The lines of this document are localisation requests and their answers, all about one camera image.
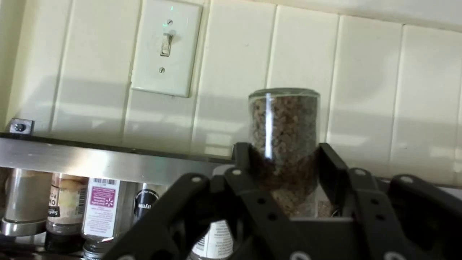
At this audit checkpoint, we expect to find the steel wall spice rack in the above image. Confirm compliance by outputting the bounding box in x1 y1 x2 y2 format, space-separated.
0 115 242 260

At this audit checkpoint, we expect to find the white spice bottle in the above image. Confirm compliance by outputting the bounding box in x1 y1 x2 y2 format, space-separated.
189 218 235 260

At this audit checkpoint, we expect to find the glass jar of brown spice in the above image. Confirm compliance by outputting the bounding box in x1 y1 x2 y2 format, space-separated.
247 86 322 218

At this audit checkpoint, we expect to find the cream wall light switch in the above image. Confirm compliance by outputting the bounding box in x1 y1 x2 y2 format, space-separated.
130 0 205 98

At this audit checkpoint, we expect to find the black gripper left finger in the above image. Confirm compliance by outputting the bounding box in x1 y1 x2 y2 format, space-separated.
101 141 293 260

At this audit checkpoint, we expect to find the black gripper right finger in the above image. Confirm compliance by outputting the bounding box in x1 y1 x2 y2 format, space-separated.
315 141 462 260

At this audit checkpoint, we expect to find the beige filled glass jar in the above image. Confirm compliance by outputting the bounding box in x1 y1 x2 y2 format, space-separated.
0 167 53 237

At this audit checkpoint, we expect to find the pink label spice bottle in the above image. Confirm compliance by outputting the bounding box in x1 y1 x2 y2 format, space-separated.
81 176 121 257

